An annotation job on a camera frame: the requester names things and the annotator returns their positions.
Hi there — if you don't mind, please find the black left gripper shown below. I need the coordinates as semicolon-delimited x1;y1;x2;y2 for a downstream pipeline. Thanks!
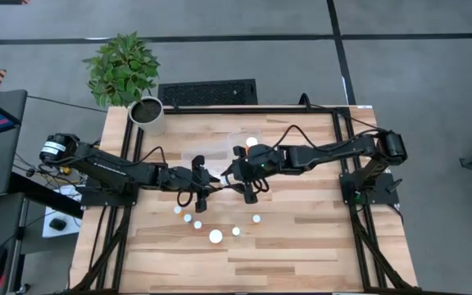
157;154;224;213

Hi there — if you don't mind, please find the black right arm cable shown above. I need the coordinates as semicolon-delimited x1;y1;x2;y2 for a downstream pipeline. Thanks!
272;124;384;153

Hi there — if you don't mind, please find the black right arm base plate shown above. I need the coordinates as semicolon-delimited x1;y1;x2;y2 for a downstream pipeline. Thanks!
339;171;400;206

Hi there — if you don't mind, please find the green leafy plant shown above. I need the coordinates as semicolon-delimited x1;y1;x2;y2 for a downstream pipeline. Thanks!
82;31;161;108

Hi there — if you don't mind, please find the black aluminium table frame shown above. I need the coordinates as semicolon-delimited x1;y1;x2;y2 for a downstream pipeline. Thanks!
70;105;421;294

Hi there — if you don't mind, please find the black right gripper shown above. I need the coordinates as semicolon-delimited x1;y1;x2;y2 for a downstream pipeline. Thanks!
220;146;283;205

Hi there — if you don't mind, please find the white plant pot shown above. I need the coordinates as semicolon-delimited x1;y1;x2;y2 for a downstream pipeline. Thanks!
128;96;167;137

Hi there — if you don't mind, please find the clear plastic bin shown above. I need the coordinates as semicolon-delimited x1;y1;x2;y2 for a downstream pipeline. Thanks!
228;129;276;165
181;141;239;181

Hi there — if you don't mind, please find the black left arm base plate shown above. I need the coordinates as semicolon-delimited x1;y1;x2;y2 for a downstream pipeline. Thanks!
80;186;138;207

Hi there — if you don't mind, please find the black floor vent grille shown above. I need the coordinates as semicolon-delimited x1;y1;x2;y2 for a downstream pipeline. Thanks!
157;79;258;107

